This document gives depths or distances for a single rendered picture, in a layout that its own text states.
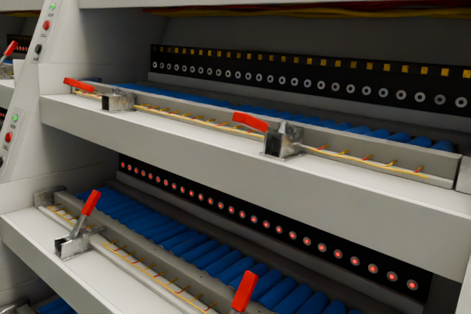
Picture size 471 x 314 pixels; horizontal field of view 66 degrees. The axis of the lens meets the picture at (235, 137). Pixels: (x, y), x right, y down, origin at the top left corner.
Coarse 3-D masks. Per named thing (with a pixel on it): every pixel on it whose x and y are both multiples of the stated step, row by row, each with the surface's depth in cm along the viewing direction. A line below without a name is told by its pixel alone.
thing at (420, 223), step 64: (64, 64) 61; (64, 128) 55; (128, 128) 45; (192, 128) 43; (448, 128) 40; (256, 192) 33; (320, 192) 29; (384, 192) 26; (448, 192) 27; (448, 256) 24
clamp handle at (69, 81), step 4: (64, 80) 44; (68, 80) 44; (72, 80) 44; (68, 84) 44; (72, 84) 44; (76, 84) 44; (80, 84) 45; (84, 84) 45; (80, 88) 45; (84, 88) 45; (88, 88) 46; (92, 88) 46; (112, 88) 49; (116, 88) 49; (92, 92) 46; (96, 92) 47; (100, 92) 47; (112, 92) 49; (116, 92) 49; (108, 96) 48
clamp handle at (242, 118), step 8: (240, 112) 28; (232, 120) 28; (240, 120) 28; (248, 120) 28; (256, 120) 29; (256, 128) 29; (264, 128) 30; (272, 128) 31; (280, 128) 33; (280, 136) 32
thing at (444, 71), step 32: (192, 64) 64; (224, 64) 59; (256, 64) 55; (288, 64) 52; (320, 64) 48; (352, 64) 46; (384, 64) 43; (416, 64) 41; (448, 64) 40; (352, 96) 47; (448, 96) 40
